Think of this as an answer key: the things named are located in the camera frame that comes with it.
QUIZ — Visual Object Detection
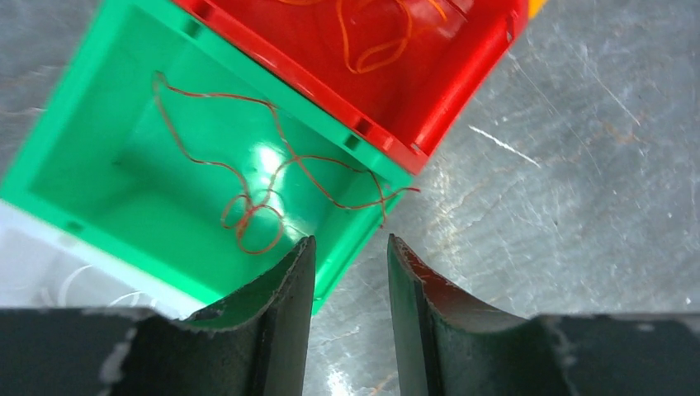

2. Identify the red bin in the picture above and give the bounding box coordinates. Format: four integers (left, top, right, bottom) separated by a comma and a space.
180, 0, 532, 175

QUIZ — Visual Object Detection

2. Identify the yellow bin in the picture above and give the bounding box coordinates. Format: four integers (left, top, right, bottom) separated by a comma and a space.
527, 0, 547, 18

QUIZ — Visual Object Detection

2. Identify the white bin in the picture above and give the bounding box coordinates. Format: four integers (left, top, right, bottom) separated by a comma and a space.
1, 202, 205, 319

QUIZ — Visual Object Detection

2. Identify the green bin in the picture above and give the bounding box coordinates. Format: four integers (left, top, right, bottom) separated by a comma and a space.
1, 1, 413, 311

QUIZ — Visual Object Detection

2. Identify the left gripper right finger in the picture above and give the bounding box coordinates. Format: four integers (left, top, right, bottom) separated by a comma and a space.
387, 234, 569, 395

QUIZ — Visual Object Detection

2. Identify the orange cable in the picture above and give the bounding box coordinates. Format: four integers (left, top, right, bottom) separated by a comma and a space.
276, 0, 450, 75

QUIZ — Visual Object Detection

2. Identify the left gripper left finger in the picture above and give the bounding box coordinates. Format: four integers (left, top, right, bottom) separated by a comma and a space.
182, 236, 317, 396

